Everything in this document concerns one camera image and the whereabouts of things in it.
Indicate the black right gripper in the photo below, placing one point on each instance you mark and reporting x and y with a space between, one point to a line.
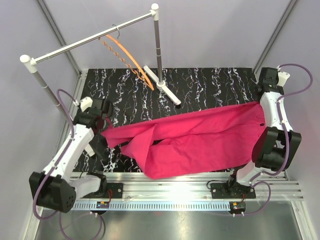
268 80

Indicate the pink trousers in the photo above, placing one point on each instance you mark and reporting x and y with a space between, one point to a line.
190 143

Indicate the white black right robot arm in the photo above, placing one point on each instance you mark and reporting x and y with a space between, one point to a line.
278 143

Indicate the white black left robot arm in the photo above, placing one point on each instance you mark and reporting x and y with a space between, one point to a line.
52 188

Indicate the orange clothes hanger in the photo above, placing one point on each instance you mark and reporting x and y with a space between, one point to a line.
133 66

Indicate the silver white clothes rack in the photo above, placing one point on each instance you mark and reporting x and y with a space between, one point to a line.
87 41

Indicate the left controller board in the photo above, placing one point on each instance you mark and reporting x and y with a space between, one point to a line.
103 204

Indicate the controller board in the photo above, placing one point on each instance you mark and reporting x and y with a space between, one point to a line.
238 205
103 204

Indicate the right controller board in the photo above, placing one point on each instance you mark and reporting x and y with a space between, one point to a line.
238 205

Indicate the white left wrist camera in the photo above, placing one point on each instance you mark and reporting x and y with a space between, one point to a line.
84 104

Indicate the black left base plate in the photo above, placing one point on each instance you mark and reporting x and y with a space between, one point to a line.
114 189

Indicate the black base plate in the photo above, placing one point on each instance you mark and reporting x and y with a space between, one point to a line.
220 191
114 189

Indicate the slotted white cable duct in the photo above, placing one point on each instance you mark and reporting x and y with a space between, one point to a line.
83 205

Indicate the aluminium frame rail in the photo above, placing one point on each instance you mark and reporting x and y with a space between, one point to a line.
192 187

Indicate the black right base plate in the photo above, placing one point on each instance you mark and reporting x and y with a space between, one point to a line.
220 191

